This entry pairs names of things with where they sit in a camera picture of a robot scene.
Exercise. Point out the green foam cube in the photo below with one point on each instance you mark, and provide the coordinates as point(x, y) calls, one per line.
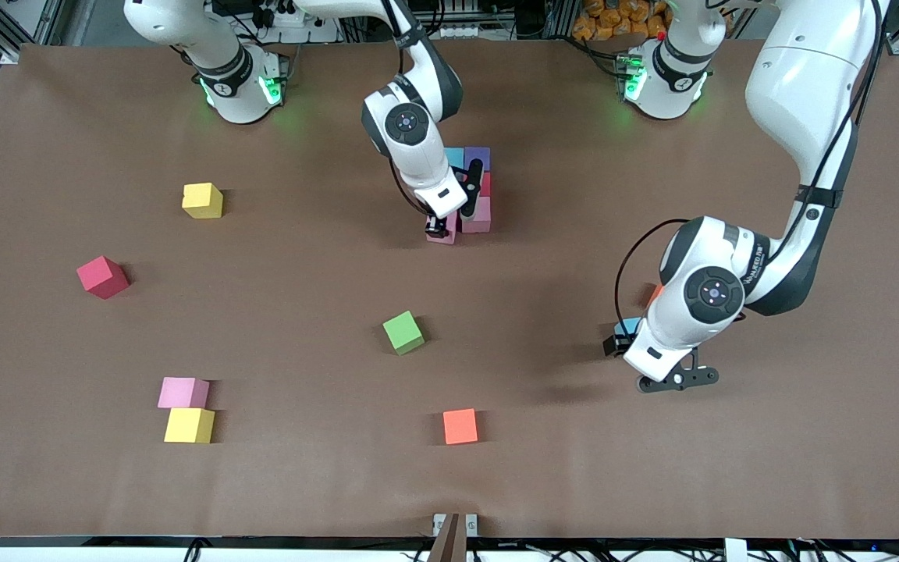
point(403, 332)

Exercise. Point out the orange foam cube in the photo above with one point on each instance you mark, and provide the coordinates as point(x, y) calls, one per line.
point(655, 295)
point(460, 427)

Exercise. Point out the brown table cover sheet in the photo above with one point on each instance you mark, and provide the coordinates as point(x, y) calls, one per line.
point(769, 468)

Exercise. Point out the red foam cube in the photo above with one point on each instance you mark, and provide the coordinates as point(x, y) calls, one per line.
point(102, 277)
point(487, 185)

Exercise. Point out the orange plastic bag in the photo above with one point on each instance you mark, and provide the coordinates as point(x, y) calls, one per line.
point(613, 19)

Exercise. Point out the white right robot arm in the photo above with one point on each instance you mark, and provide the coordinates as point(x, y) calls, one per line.
point(418, 160)

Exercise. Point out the pink foam cube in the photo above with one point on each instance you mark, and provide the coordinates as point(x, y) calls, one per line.
point(449, 238)
point(182, 393)
point(479, 218)

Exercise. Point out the white power strip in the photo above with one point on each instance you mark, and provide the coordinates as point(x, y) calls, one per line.
point(457, 33)
point(289, 14)

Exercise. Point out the yellow foam cube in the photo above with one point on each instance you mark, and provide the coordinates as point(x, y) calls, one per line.
point(188, 426)
point(201, 201)

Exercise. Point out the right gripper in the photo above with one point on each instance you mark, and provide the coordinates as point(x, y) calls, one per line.
point(437, 227)

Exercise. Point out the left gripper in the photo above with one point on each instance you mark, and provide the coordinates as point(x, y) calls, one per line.
point(616, 343)

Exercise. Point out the blue foam cube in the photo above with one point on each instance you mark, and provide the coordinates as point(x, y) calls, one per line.
point(454, 156)
point(630, 324)

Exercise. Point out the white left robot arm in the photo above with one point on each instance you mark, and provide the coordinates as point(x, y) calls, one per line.
point(801, 78)

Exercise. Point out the purple foam cube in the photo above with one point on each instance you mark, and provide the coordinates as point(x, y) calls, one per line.
point(481, 154)

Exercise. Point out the small white block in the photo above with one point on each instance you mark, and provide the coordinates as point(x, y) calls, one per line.
point(736, 550)

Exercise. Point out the brown mount strut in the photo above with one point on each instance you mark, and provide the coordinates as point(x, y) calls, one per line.
point(449, 542)

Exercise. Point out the metal mount bracket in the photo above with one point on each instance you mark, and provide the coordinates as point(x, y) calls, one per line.
point(438, 523)

